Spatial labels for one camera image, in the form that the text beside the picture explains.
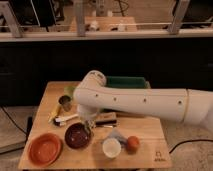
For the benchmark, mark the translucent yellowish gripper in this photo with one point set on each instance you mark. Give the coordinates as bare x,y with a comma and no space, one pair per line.
89,123

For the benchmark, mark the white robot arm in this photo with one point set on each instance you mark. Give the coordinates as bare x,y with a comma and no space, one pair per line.
194,107

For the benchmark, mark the dark maroon bowl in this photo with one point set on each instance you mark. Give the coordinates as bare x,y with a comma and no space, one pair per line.
76,137

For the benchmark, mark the red-orange bowl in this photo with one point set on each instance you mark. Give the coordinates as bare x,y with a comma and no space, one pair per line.
44,149

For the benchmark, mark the brown wooden block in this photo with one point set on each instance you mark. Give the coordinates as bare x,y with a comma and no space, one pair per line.
106,118

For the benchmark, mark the grey cloth piece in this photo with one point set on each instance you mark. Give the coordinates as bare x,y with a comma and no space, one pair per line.
117,135

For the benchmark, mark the white cup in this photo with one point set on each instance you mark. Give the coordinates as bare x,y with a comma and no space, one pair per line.
111,147

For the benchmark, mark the metal cup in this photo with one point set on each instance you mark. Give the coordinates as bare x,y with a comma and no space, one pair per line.
65,102

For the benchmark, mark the yellow corn cob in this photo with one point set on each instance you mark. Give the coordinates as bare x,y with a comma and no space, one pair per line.
54,112

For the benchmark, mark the light green small cup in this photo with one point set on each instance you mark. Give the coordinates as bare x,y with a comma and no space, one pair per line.
69,90

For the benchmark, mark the orange tomato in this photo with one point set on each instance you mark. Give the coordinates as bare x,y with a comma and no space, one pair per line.
133,143

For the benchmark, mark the green plastic tray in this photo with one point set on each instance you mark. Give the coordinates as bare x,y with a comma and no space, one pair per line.
126,82

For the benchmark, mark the wooden table in background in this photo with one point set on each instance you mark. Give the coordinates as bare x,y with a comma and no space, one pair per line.
107,23

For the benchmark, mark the black handled knife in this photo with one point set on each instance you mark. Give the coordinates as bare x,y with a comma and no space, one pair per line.
105,125

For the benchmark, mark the white handled brush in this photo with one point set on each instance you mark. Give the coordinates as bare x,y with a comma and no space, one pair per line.
61,121

